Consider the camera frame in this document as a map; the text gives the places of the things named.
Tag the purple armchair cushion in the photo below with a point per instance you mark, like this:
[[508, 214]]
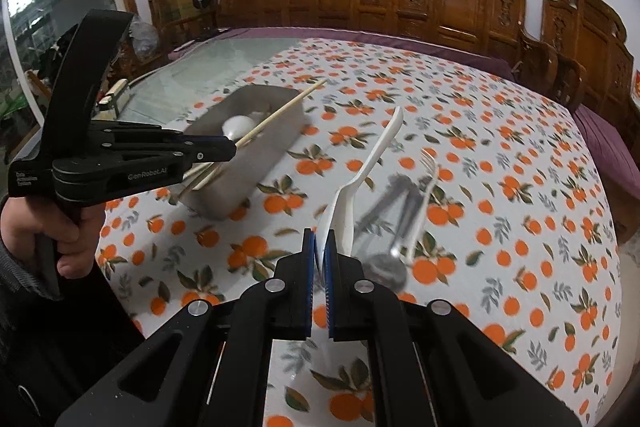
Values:
[[610, 157]]

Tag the person's left forearm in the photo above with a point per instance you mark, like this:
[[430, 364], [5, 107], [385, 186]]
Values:
[[30, 332]]

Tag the wooden chopstick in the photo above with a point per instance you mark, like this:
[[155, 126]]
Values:
[[207, 171], [272, 119], [285, 108], [202, 179]]

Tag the small black fan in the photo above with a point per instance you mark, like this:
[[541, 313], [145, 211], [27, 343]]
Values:
[[202, 1]]

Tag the clear plastic bag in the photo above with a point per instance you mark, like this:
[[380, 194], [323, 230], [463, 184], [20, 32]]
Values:
[[144, 36]]

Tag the small cream box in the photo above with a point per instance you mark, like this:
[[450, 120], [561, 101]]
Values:
[[115, 96]]

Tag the orange fruit print tablecloth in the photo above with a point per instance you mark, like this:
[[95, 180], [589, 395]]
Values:
[[500, 207]]

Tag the purple sofa cushion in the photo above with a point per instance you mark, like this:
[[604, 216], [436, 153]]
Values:
[[495, 66]]

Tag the wooden side chair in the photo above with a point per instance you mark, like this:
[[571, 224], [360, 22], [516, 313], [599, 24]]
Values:
[[175, 32]]

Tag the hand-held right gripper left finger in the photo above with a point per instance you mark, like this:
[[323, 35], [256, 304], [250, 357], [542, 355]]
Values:
[[310, 297]]

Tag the person's left hand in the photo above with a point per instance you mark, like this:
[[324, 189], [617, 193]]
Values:
[[70, 252]]

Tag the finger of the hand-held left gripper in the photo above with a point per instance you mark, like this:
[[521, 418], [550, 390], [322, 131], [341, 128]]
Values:
[[150, 133], [215, 153]]

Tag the stainless steel rectangular tray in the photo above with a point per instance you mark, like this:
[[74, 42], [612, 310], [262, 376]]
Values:
[[260, 157]]

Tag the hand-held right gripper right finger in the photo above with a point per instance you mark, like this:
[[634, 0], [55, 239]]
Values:
[[327, 302]]

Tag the white round soup spoon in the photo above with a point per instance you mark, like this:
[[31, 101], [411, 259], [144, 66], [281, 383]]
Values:
[[239, 126]]

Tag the metal fork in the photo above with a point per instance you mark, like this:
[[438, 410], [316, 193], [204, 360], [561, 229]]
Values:
[[429, 167]]

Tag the carved wooden armchair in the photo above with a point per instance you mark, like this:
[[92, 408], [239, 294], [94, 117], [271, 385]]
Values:
[[585, 37]]

